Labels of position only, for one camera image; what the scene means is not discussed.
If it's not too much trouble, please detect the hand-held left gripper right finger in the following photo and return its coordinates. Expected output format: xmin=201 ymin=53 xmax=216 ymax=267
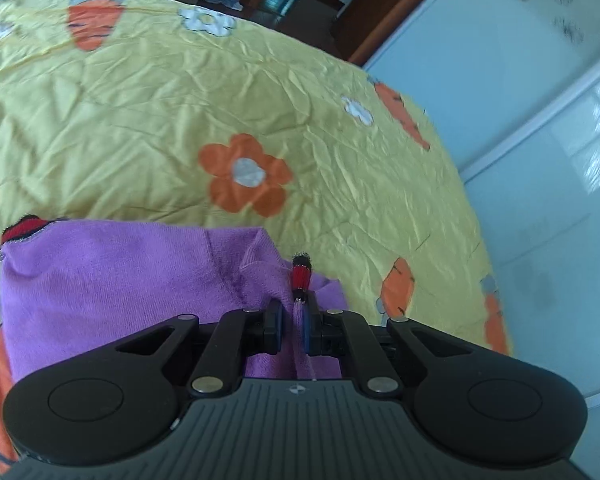
xmin=302 ymin=306 xmax=482 ymax=396

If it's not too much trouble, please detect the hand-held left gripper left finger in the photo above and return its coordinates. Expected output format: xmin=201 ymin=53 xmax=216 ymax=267
xmin=114 ymin=301 xmax=285 ymax=397

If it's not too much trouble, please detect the purple sweater with red cuffs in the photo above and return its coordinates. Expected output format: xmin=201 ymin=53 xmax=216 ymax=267
xmin=0 ymin=214 xmax=349 ymax=387

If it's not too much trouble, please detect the yellow printed bed sheet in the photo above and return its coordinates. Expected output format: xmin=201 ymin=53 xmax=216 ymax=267
xmin=0 ymin=0 xmax=514 ymax=477

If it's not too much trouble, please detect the white glass sliding wardrobe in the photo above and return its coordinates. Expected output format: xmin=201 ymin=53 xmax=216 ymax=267
xmin=362 ymin=0 xmax=600 ymax=411

